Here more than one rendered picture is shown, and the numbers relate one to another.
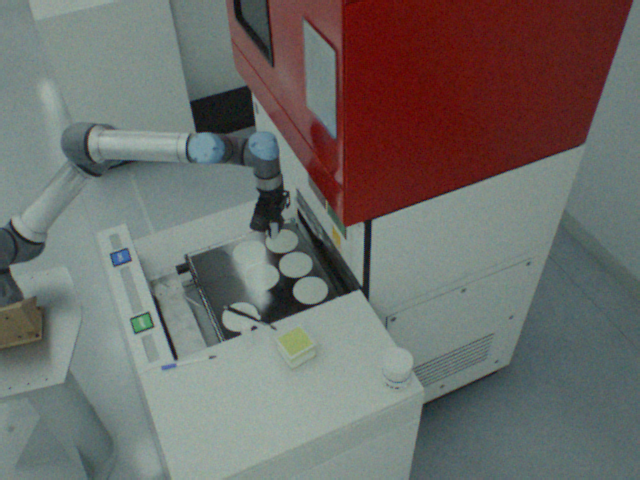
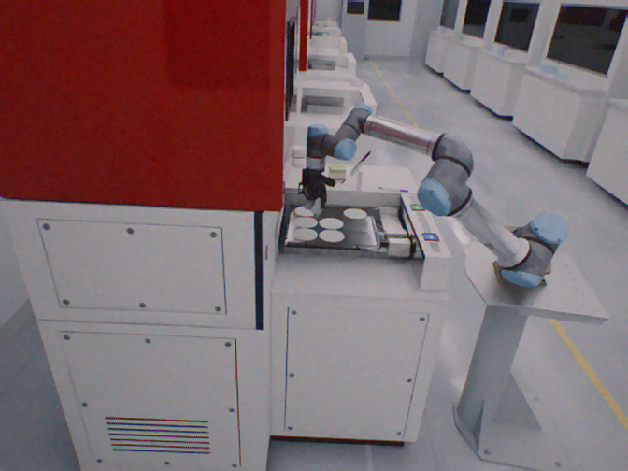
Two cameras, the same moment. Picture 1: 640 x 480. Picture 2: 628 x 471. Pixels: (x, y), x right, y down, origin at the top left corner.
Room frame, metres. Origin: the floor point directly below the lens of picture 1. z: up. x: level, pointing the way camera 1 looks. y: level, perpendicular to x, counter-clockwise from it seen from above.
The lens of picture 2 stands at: (2.80, 0.73, 1.75)
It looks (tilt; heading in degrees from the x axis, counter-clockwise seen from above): 29 degrees down; 202
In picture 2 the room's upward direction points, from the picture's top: 3 degrees clockwise
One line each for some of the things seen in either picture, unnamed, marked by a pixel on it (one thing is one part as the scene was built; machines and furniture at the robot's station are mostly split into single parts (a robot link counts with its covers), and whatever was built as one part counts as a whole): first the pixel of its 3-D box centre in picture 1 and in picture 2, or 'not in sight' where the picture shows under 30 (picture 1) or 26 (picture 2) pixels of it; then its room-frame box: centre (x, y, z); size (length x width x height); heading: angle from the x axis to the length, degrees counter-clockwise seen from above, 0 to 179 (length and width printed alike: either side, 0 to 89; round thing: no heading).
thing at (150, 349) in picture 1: (137, 305); (421, 236); (1.12, 0.53, 0.89); 0.55 x 0.09 x 0.14; 23
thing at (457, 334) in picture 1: (390, 273); (192, 339); (1.59, -0.28, 0.41); 0.82 x 0.71 x 0.82; 23
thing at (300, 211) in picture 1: (324, 251); (280, 223); (1.29, -0.02, 0.89); 0.44 x 0.02 x 0.10; 23
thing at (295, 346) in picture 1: (295, 348); (336, 173); (0.88, 0.07, 1.00); 0.07 x 0.07 x 0.07; 31
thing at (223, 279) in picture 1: (262, 277); (331, 223); (1.20, 0.17, 0.90); 0.34 x 0.34 x 0.01; 23
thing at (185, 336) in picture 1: (179, 319); (392, 232); (1.08, 0.41, 0.87); 0.36 x 0.08 x 0.03; 23
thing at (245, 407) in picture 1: (281, 396); (349, 190); (0.80, 0.11, 0.89); 0.62 x 0.35 x 0.14; 113
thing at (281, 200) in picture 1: (271, 197); (313, 182); (1.31, 0.12, 1.11); 0.09 x 0.08 x 0.12; 153
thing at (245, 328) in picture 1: (251, 325); (356, 174); (0.93, 0.18, 1.03); 0.06 x 0.04 x 0.13; 113
